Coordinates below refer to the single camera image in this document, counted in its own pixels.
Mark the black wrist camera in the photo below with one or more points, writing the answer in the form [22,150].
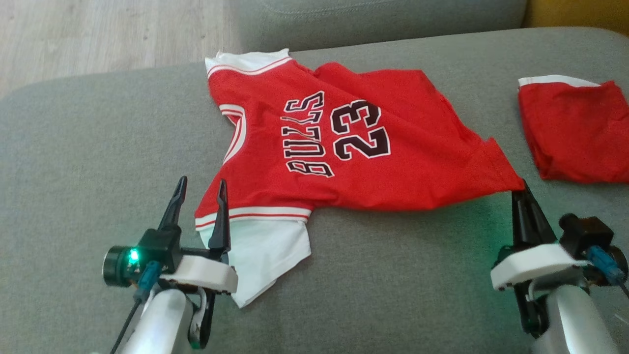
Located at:
[587,231]
[155,246]

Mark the large grey sofa seat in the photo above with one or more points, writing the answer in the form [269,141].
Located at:
[368,275]

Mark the grey sofa cushion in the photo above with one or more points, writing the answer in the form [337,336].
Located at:
[368,19]

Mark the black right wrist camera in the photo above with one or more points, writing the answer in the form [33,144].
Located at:
[587,231]

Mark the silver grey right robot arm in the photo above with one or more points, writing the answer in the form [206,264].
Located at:
[575,324]

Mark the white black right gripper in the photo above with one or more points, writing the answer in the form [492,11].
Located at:
[535,263]

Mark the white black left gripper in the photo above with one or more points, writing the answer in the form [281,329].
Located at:
[206,275]

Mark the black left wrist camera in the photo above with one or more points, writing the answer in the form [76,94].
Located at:
[155,246]

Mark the yellow cushion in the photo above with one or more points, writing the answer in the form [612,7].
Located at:
[580,14]

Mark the red shorts white trim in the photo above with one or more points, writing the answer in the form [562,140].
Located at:
[575,132]

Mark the red white basketball jersey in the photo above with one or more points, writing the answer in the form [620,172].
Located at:
[422,162]

